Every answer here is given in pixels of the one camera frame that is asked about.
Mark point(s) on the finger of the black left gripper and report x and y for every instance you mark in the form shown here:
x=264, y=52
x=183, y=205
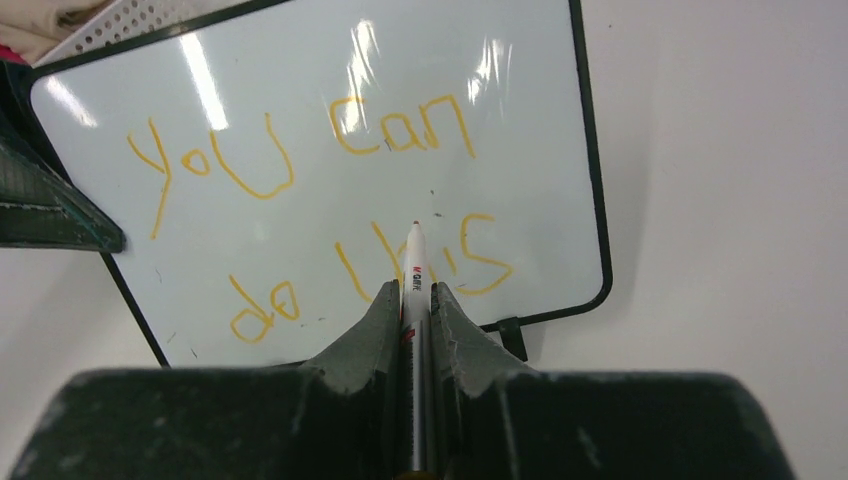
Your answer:
x=39, y=209

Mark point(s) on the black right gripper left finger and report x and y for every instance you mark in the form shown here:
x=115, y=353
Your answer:
x=331, y=417

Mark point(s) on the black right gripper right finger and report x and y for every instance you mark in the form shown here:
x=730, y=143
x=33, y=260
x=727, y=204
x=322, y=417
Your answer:
x=501, y=419

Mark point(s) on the white marker pen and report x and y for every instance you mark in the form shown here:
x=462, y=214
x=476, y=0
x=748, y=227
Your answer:
x=416, y=451

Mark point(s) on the black framed whiteboard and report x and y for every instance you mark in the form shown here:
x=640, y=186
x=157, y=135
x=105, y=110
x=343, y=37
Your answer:
x=266, y=162

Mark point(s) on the beige folded cloth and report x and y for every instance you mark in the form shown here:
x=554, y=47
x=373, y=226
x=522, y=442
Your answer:
x=32, y=28

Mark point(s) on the white plastic basket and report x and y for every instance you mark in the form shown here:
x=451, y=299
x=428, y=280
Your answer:
x=122, y=20

